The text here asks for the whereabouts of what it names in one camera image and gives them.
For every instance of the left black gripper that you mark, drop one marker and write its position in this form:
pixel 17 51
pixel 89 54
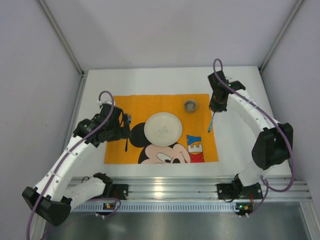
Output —
pixel 125 128

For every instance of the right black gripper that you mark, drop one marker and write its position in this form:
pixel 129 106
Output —
pixel 216 106

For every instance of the slotted grey cable duct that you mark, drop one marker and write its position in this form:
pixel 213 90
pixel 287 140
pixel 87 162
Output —
pixel 164 207

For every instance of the orange Mickey placemat cloth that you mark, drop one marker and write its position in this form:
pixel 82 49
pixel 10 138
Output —
pixel 195 145

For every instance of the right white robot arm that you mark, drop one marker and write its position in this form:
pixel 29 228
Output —
pixel 274 140

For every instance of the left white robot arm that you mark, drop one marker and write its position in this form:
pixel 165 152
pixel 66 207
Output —
pixel 51 198

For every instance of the white round plate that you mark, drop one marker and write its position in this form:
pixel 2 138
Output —
pixel 163 129

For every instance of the blue fork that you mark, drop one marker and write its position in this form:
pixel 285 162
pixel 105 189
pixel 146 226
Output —
pixel 127 142

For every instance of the blue spoon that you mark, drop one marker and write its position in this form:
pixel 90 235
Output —
pixel 211 122

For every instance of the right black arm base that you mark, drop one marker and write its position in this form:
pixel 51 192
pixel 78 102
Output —
pixel 228 192

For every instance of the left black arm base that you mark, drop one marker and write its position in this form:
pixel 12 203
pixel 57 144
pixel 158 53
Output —
pixel 119 191

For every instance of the aluminium mounting rail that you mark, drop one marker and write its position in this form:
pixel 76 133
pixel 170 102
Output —
pixel 202 189

